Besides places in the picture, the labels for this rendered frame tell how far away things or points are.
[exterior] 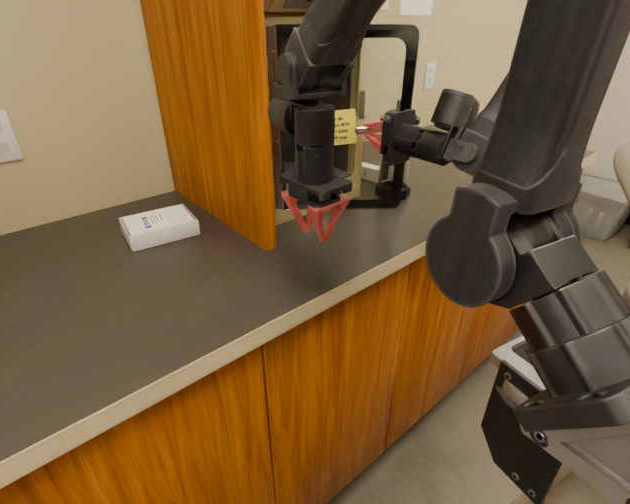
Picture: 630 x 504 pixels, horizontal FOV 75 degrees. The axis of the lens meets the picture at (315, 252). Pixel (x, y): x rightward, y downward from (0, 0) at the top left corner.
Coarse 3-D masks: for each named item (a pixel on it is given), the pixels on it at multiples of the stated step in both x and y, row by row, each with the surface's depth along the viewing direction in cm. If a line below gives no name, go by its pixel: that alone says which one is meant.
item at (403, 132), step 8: (392, 112) 77; (400, 112) 77; (408, 112) 79; (392, 120) 77; (400, 120) 78; (408, 120) 80; (392, 128) 77; (400, 128) 78; (408, 128) 77; (416, 128) 76; (424, 128) 76; (392, 136) 78; (400, 136) 77; (408, 136) 76; (416, 136) 75; (392, 144) 79; (400, 144) 78; (408, 144) 76; (392, 152) 80; (400, 152) 80; (408, 152) 78; (392, 160) 81; (400, 160) 83
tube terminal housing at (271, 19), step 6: (264, 12) 80; (270, 12) 81; (276, 12) 82; (282, 12) 83; (288, 12) 84; (294, 12) 85; (300, 12) 85; (270, 18) 82; (276, 18) 82; (282, 18) 83; (288, 18) 84; (294, 18) 85; (300, 18) 86; (270, 24) 82; (276, 210) 102; (282, 210) 103; (288, 210) 105; (300, 210) 108; (306, 210) 109; (276, 216) 103; (282, 216) 104; (288, 216) 106; (276, 222) 104; (282, 222) 105
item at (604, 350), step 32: (576, 288) 28; (608, 288) 29; (544, 320) 29; (576, 320) 28; (608, 320) 27; (544, 352) 29; (576, 352) 27; (608, 352) 26; (544, 384) 29; (576, 384) 27; (608, 384) 26; (544, 416) 28; (576, 416) 26; (608, 416) 24
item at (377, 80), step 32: (288, 32) 81; (384, 32) 81; (416, 32) 81; (384, 64) 84; (416, 64) 84; (352, 96) 87; (384, 96) 87; (288, 160) 94; (352, 160) 94; (384, 160) 94; (352, 192) 98; (384, 192) 98
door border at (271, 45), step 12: (276, 36) 81; (276, 48) 82; (276, 60) 83; (276, 72) 84; (276, 84) 86; (276, 132) 91; (276, 144) 92; (276, 156) 93; (276, 168) 95; (276, 180) 96; (276, 192) 98; (276, 204) 99
